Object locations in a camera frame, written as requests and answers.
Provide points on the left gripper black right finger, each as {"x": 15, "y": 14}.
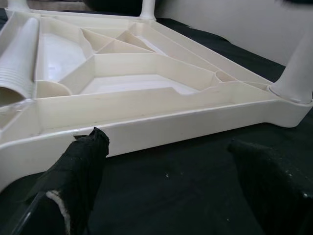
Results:
{"x": 278, "y": 191}

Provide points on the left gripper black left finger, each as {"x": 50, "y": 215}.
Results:
{"x": 68, "y": 186}

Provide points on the white plastic children table top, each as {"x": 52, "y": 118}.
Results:
{"x": 171, "y": 122}

